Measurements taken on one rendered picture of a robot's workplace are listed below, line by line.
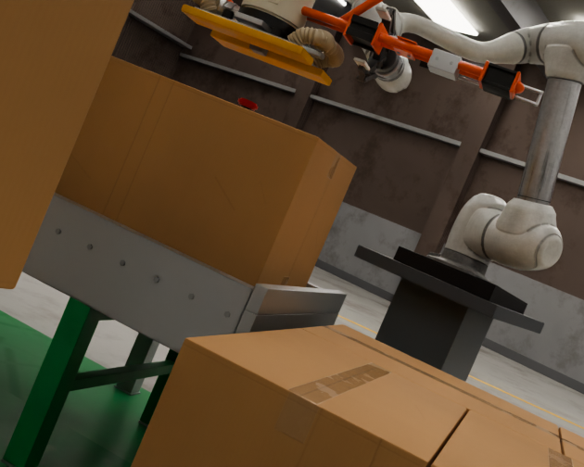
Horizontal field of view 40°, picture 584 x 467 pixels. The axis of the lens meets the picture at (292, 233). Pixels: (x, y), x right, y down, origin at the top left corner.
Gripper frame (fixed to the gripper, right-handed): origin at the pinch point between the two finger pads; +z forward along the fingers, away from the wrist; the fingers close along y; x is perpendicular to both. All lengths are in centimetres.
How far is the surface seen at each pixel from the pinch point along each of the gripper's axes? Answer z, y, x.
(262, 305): 33, 67, -12
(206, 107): 19.5, 33.1, 24.2
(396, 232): -990, 26, 153
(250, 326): 34, 72, -11
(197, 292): 34, 71, 2
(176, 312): 34, 77, 5
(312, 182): 11.2, 39.3, -4.4
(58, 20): 135, 39, -17
